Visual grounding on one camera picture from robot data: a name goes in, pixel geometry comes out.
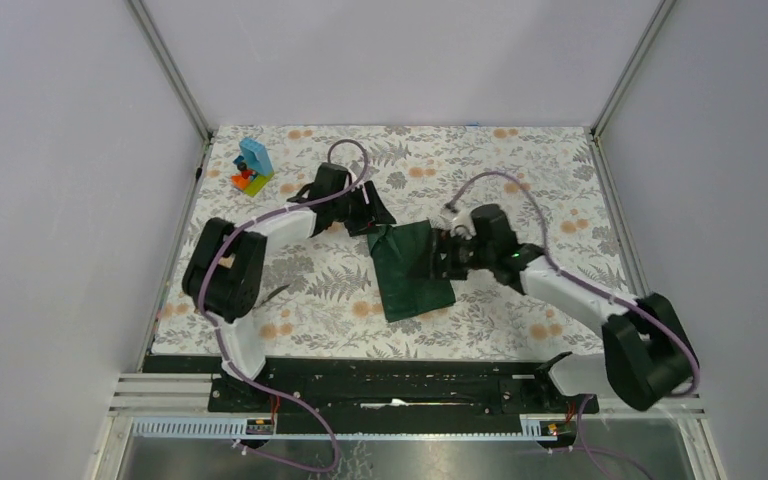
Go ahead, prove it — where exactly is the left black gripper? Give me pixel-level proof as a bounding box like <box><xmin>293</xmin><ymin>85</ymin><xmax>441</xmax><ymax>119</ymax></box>
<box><xmin>330</xmin><ymin>179</ymin><xmax>395</xmax><ymax>236</ymax></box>

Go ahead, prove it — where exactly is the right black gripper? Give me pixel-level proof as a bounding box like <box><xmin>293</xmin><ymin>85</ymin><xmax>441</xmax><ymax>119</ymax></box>
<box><xmin>406</xmin><ymin>227</ymin><xmax>495</xmax><ymax>282</ymax></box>

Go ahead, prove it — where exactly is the dark green cloth napkin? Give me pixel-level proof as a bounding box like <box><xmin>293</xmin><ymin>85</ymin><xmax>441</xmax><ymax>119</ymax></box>
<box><xmin>366</xmin><ymin>220</ymin><xmax>456</xmax><ymax>323</ymax></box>

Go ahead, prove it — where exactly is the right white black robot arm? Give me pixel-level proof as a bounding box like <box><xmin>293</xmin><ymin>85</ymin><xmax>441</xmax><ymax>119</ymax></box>
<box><xmin>411</xmin><ymin>204</ymin><xmax>699</xmax><ymax>412</ymax></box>

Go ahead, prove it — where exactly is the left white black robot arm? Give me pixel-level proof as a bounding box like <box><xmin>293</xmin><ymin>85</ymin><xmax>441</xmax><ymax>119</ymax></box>
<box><xmin>182</xmin><ymin>163</ymin><xmax>396</xmax><ymax>411</ymax></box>

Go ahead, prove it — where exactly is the floral patterned table mat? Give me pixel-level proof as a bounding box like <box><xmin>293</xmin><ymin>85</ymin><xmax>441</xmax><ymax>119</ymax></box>
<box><xmin>151</xmin><ymin>125</ymin><xmax>627</xmax><ymax>361</ymax></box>

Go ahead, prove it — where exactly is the colourful toy brick build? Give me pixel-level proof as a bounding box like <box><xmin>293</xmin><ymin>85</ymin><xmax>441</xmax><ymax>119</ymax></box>
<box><xmin>230</xmin><ymin>137</ymin><xmax>274</xmax><ymax>197</ymax></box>

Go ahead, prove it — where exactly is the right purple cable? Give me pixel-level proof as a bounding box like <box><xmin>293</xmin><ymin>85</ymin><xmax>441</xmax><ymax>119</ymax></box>
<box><xmin>444</xmin><ymin>171</ymin><xmax>702</xmax><ymax>480</ymax></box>

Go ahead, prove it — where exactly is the purple cable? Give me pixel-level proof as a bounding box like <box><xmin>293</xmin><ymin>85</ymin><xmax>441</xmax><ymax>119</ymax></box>
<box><xmin>197</xmin><ymin>139</ymin><xmax>371</xmax><ymax>475</ymax></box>
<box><xmin>444</xmin><ymin>171</ymin><xmax>702</xmax><ymax>480</ymax></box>

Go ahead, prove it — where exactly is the white slotted cable duct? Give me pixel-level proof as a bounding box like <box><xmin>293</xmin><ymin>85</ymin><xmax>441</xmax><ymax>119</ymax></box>
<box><xmin>130</xmin><ymin>415</ymin><xmax>558</xmax><ymax>442</ymax></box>

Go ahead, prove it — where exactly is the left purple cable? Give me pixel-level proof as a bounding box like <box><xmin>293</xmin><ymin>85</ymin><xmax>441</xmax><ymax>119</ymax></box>
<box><xmin>197</xmin><ymin>139</ymin><xmax>371</xmax><ymax>475</ymax></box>

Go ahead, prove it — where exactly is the aluminium rail right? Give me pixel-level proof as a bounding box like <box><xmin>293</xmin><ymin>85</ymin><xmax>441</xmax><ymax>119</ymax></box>
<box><xmin>584</xmin><ymin>380</ymin><xmax>707</xmax><ymax>420</ymax></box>

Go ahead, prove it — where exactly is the aluminium rail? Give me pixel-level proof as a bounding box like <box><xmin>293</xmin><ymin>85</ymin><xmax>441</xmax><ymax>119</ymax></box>
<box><xmin>109</xmin><ymin>373</ymin><xmax>213</xmax><ymax>415</ymax></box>
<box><xmin>584</xmin><ymin>380</ymin><xmax>707</xmax><ymax>420</ymax></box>

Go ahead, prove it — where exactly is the aluminium rail left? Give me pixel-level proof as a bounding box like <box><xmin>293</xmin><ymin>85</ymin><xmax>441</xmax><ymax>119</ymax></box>
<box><xmin>109</xmin><ymin>373</ymin><xmax>213</xmax><ymax>415</ymax></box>

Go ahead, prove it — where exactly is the right aluminium frame post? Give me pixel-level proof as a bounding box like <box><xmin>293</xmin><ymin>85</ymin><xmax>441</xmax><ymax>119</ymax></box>
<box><xmin>590</xmin><ymin>0</ymin><xmax>678</xmax><ymax>142</ymax></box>

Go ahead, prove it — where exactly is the aluminium frame post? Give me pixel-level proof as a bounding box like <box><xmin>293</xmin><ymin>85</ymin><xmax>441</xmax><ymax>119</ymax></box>
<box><xmin>124</xmin><ymin>0</ymin><xmax>213</xmax><ymax>143</ymax></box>
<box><xmin>590</xmin><ymin>0</ymin><xmax>678</xmax><ymax>142</ymax></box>

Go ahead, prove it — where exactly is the left aluminium frame post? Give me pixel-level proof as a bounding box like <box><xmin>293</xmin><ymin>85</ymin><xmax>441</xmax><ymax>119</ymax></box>
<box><xmin>124</xmin><ymin>0</ymin><xmax>213</xmax><ymax>143</ymax></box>

